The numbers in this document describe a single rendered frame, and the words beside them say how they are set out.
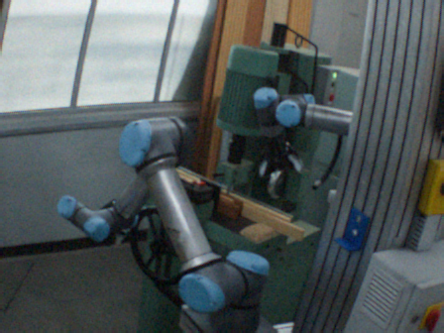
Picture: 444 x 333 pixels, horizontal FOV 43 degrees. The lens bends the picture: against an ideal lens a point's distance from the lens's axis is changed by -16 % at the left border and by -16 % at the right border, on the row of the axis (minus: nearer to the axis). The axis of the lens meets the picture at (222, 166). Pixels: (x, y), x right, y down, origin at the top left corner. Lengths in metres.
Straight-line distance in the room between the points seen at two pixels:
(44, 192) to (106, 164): 0.48
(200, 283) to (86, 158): 2.18
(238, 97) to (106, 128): 1.54
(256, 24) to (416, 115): 2.79
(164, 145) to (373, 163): 0.54
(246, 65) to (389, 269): 1.11
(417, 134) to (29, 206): 2.60
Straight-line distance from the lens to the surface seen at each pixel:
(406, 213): 1.50
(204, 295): 1.61
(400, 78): 1.46
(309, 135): 2.44
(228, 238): 2.29
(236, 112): 2.30
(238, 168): 2.40
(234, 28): 3.93
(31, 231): 3.67
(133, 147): 1.69
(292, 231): 2.32
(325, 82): 2.50
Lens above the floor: 1.77
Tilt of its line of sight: 17 degrees down
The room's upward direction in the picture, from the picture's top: 11 degrees clockwise
